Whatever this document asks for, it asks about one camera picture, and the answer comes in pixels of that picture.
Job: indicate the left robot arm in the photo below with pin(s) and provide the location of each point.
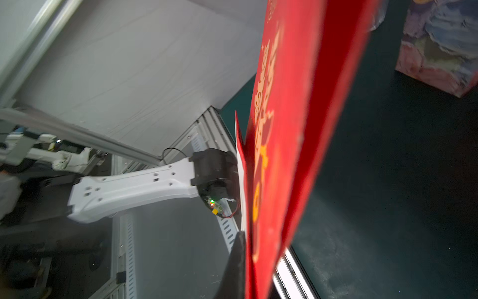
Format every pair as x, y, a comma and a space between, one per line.
210, 175

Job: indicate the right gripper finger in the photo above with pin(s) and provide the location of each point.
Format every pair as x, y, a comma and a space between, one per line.
232, 285

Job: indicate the red paper bag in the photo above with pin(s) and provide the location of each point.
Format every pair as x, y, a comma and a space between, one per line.
309, 54

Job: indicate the floral paper bag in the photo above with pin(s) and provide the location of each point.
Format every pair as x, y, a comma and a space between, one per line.
439, 46

